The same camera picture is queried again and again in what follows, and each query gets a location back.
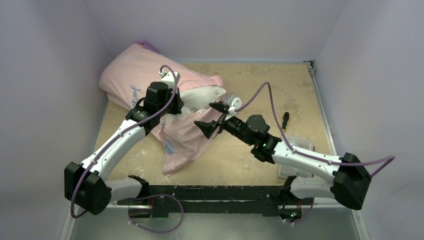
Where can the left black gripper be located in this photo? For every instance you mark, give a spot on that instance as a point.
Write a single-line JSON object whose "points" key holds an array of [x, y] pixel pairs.
{"points": [[178, 103]]}

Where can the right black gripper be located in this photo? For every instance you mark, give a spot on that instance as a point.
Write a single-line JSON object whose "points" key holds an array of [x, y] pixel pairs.
{"points": [[219, 120]]}

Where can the white pillow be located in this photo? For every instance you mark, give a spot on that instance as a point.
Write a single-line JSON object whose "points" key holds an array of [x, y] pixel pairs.
{"points": [[198, 99]]}

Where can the pink purple printed pillowcase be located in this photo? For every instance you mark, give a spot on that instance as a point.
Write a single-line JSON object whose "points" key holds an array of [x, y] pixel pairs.
{"points": [[126, 80]]}

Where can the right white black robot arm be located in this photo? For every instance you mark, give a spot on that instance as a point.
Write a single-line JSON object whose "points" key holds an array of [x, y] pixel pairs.
{"points": [[342, 178]]}

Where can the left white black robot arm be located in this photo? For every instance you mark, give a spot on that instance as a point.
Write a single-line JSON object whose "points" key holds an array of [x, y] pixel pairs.
{"points": [[86, 184]]}

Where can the yellow black screwdriver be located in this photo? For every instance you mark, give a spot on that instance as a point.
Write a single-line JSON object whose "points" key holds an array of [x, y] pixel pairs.
{"points": [[285, 120]]}

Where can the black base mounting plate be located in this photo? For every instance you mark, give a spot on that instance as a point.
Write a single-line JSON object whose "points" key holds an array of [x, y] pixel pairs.
{"points": [[267, 200]]}

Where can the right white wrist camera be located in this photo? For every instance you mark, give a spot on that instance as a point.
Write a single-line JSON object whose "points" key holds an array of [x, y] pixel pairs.
{"points": [[231, 104]]}

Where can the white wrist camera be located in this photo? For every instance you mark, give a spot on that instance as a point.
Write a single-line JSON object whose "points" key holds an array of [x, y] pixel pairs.
{"points": [[231, 104], [169, 78]]}

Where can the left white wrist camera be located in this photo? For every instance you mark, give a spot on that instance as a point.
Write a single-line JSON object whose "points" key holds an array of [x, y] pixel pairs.
{"points": [[169, 78]]}

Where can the aluminium frame rail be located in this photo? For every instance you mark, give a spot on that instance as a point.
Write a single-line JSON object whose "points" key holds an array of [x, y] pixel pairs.
{"points": [[326, 221]]}

